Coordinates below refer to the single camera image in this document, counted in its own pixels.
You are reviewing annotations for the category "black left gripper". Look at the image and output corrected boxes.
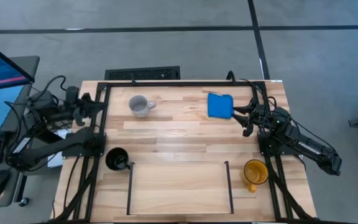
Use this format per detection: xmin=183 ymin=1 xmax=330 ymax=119
xmin=63 ymin=86 xmax=108 ymax=127

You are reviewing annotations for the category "dark grey desk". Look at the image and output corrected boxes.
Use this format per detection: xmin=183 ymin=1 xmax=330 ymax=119
xmin=0 ymin=55 xmax=42 ymax=209

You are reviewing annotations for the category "grey patterned ceramic mug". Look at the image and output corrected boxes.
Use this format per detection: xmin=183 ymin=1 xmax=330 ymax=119
xmin=128 ymin=95 xmax=157 ymax=118

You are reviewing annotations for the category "white box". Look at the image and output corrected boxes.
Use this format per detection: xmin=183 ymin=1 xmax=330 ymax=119
xmin=47 ymin=129 xmax=73 ymax=169

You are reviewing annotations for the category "black aluminium table frame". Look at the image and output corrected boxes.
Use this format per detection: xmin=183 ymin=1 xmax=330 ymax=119
xmin=53 ymin=80 xmax=319 ymax=223

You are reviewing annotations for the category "yellow mug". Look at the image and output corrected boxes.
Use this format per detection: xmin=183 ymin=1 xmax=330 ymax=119
xmin=243 ymin=159 xmax=269 ymax=194

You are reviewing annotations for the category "black mug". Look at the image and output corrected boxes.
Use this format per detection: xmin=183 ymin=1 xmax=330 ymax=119
xmin=105 ymin=147 xmax=132 ymax=172

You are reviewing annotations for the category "folded blue cloth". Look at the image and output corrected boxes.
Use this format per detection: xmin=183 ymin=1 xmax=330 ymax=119
xmin=207 ymin=92 xmax=235 ymax=119

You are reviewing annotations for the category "black floor vent grate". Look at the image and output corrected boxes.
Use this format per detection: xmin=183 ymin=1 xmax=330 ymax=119
xmin=104 ymin=65 xmax=181 ymax=81

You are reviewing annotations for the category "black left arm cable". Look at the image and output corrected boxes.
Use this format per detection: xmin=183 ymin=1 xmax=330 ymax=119
xmin=29 ymin=74 xmax=68 ymax=103

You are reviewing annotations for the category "wooden shelf with black legs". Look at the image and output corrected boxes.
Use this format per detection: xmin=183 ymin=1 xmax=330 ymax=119
xmin=126 ymin=161 xmax=235 ymax=216

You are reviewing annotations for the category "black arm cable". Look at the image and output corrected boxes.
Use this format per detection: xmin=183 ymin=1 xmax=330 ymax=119
xmin=261 ymin=95 xmax=338 ymax=154
xmin=29 ymin=74 xmax=68 ymax=103

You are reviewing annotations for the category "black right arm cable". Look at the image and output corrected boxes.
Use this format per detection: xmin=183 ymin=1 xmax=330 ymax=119
xmin=261 ymin=95 xmax=338 ymax=154

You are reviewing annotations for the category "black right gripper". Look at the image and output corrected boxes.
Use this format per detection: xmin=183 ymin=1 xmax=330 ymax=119
xmin=231 ymin=97 xmax=269 ymax=138

